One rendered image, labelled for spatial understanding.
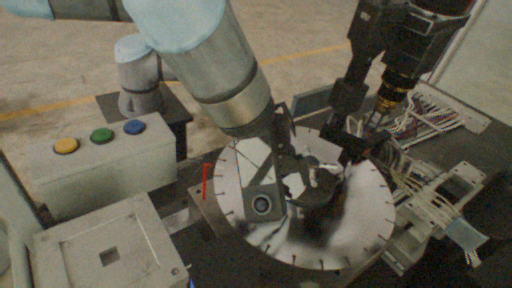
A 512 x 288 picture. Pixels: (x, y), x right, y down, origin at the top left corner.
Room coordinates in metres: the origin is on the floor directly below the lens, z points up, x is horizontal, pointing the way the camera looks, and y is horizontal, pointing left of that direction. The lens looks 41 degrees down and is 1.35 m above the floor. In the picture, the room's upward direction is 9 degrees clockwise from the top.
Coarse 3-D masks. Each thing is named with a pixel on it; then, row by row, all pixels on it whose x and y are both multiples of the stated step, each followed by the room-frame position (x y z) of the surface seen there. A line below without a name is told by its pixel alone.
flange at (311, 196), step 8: (320, 168) 0.40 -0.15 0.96; (320, 176) 0.37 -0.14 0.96; (328, 176) 0.38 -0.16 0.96; (320, 184) 0.35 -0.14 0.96; (328, 184) 0.36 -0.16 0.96; (304, 192) 0.33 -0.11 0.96; (312, 192) 0.33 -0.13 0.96; (320, 192) 0.34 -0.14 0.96; (328, 192) 0.34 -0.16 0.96; (296, 200) 0.31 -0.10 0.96; (304, 200) 0.31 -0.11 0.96; (312, 200) 0.32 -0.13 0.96; (320, 200) 0.32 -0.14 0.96; (328, 200) 0.33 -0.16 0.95
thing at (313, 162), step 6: (306, 144) 0.41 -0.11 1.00; (306, 150) 0.40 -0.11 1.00; (306, 156) 0.38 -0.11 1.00; (312, 156) 0.38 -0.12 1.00; (312, 162) 0.36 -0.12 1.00; (318, 162) 0.37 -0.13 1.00; (324, 162) 0.37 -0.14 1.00; (312, 168) 0.35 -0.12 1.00; (330, 168) 0.37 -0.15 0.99; (336, 168) 0.37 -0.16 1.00; (312, 174) 0.34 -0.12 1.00; (312, 180) 0.33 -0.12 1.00; (312, 186) 0.32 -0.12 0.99
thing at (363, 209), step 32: (320, 160) 0.43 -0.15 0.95; (224, 192) 0.31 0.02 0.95; (352, 192) 0.36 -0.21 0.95; (384, 192) 0.37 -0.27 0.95; (256, 224) 0.26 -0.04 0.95; (288, 224) 0.27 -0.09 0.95; (320, 224) 0.28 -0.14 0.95; (352, 224) 0.29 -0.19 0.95; (384, 224) 0.30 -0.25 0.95; (288, 256) 0.21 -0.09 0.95; (320, 256) 0.22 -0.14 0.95; (352, 256) 0.23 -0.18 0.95
